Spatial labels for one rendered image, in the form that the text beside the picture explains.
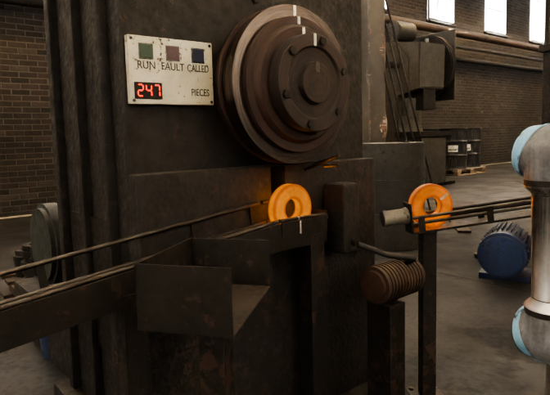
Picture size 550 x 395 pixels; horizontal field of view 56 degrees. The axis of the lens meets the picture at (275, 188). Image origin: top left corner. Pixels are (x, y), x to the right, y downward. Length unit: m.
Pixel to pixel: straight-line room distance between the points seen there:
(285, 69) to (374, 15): 4.56
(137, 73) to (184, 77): 0.14
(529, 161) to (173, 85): 0.92
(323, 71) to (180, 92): 0.42
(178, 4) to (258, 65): 0.29
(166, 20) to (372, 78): 4.48
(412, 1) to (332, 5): 10.91
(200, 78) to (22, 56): 6.13
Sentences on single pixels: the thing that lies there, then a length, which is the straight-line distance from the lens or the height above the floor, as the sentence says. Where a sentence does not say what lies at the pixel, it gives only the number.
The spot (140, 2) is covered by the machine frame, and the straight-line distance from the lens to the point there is 1.51.
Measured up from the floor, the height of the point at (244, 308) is 0.60.
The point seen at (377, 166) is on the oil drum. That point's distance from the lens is 4.24.
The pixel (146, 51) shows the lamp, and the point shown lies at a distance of 1.46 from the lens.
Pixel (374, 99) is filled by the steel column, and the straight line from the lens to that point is 5.84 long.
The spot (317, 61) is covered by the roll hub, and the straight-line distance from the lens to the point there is 1.52.
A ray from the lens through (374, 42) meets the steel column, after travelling 5.92.
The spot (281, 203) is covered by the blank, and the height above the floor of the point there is 0.76.
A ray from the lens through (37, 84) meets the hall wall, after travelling 7.57.
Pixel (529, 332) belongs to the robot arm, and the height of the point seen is 0.51.
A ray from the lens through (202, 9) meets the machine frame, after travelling 1.60.
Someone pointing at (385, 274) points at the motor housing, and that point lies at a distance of 1.71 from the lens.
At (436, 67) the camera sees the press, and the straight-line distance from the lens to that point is 9.73.
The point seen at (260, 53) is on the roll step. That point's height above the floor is 1.19.
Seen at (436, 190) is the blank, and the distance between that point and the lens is 1.88.
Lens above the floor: 0.97
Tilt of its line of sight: 6 degrees down
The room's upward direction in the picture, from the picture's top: 2 degrees counter-clockwise
